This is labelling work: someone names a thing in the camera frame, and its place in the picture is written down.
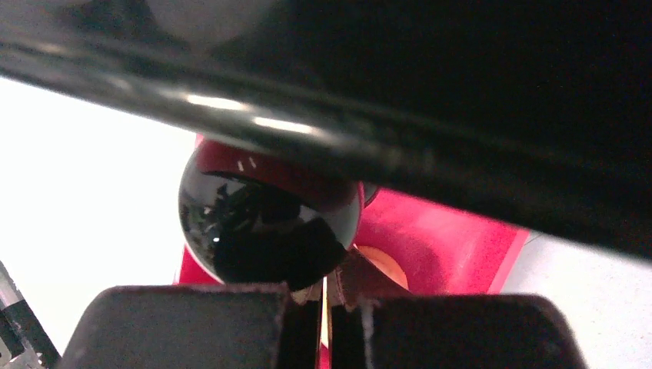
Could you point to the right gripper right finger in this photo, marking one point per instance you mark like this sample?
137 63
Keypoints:
376 323

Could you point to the orange round sponge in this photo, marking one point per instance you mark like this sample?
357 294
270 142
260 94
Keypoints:
385 264

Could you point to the pink drawer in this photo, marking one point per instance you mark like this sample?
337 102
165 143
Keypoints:
441 250
252 218

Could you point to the pink bottom drawer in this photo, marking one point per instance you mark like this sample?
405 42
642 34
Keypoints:
441 250

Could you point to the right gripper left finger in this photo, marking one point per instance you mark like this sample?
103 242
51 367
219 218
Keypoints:
195 326

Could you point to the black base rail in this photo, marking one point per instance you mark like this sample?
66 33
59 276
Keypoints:
24 342

